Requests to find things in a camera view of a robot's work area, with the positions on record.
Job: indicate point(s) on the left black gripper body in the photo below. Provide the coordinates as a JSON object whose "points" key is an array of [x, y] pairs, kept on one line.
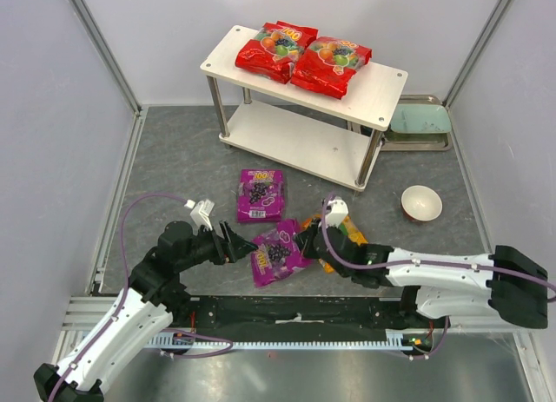
{"points": [[221, 242]]}

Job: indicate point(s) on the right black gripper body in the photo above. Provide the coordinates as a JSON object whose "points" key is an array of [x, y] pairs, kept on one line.
{"points": [[316, 241]]}

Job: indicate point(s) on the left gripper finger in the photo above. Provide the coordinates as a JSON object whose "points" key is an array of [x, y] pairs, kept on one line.
{"points": [[240, 248], [228, 242]]}

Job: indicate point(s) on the purple grape candy bag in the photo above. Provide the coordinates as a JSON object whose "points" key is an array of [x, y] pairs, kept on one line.
{"points": [[261, 196], [277, 255]]}

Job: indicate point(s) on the orange mango candy bag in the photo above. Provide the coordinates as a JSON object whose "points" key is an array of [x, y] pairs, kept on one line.
{"points": [[348, 228]]}

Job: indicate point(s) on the red fruit candy bag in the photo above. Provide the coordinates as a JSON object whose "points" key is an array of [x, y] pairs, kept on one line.
{"points": [[328, 64], [275, 50]]}

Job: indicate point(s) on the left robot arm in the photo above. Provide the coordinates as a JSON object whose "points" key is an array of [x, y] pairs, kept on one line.
{"points": [[152, 298]]}

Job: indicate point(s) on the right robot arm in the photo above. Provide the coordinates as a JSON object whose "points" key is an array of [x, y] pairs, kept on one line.
{"points": [[505, 282]]}

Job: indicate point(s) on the white two-tier wooden shelf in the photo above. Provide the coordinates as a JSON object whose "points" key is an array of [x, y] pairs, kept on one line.
{"points": [[335, 154]]}

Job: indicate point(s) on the white and red bowl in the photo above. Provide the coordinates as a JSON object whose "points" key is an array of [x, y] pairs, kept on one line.
{"points": [[421, 204]]}

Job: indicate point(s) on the metal tray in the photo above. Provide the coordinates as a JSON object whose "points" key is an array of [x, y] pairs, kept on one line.
{"points": [[402, 142]]}

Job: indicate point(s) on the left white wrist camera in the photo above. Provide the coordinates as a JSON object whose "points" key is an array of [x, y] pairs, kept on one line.
{"points": [[200, 212]]}

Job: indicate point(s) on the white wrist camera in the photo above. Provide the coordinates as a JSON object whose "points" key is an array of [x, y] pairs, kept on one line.
{"points": [[200, 212], [335, 211]]}

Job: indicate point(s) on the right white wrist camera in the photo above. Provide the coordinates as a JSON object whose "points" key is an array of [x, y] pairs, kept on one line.
{"points": [[335, 211]]}

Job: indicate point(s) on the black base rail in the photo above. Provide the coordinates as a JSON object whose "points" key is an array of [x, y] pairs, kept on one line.
{"points": [[253, 317]]}

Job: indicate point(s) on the white slotted cable duct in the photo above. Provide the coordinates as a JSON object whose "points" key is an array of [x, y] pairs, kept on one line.
{"points": [[175, 342]]}

